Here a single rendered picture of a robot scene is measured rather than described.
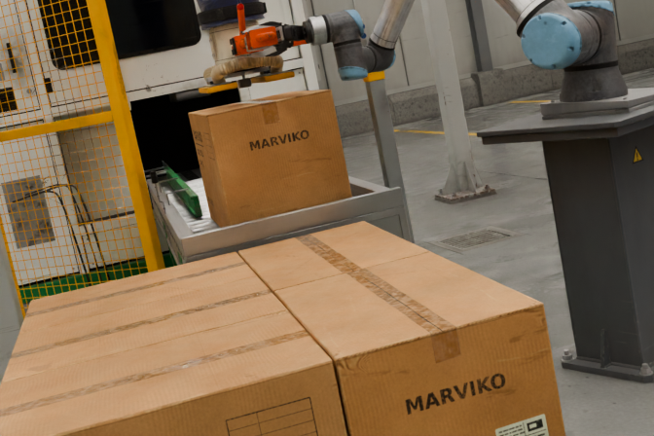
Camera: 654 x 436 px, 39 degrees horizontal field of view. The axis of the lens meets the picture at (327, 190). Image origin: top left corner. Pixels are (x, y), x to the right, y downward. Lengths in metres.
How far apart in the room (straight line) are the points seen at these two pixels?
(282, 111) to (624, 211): 1.05
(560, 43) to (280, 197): 0.98
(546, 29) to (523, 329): 1.05
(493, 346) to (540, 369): 0.10
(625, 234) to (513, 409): 1.06
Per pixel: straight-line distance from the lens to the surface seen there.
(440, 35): 5.97
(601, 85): 2.72
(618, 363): 2.87
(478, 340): 1.70
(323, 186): 2.95
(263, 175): 2.90
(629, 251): 2.73
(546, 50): 2.56
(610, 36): 2.75
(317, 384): 1.63
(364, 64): 3.00
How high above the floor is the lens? 1.05
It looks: 8 degrees down
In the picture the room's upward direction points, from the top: 11 degrees counter-clockwise
